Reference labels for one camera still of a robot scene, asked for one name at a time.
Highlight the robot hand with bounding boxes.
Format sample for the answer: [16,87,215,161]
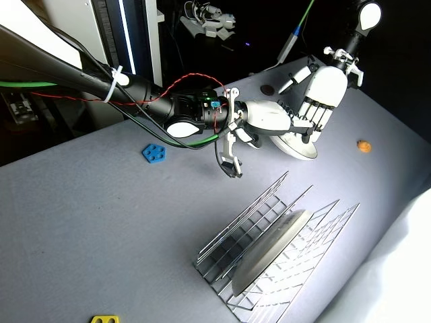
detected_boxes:
[235,100,321,149]
[277,63,348,135]

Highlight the white bowl with dark rim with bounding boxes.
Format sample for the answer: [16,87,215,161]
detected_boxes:
[269,129,319,162]

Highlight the white plate with printed base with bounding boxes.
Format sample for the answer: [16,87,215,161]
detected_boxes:
[230,209,316,297]

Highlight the white spare robot parts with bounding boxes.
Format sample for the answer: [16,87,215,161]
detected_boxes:
[180,0,237,38]

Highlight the blue pentagon block with holes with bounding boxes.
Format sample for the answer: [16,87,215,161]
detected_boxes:
[141,143,167,165]

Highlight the grey table cloth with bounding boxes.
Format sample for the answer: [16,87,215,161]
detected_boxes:
[0,55,431,323]

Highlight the white cabinet with light strip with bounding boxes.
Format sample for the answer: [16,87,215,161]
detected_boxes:
[42,0,166,88]

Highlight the white cable plug blue tip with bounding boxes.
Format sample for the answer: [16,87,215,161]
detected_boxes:
[276,26,301,64]

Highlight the thin green cable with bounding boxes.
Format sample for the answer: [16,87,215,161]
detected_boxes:
[295,0,317,33]

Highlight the red black twisted cable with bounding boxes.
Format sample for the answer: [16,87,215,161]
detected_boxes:
[30,72,226,108]

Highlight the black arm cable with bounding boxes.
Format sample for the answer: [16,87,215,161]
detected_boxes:
[46,23,236,151]

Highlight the white cable tie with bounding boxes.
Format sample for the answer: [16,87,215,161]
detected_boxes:
[102,65,131,104]

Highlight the wire dish rack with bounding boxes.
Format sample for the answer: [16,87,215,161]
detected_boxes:
[193,170,361,320]

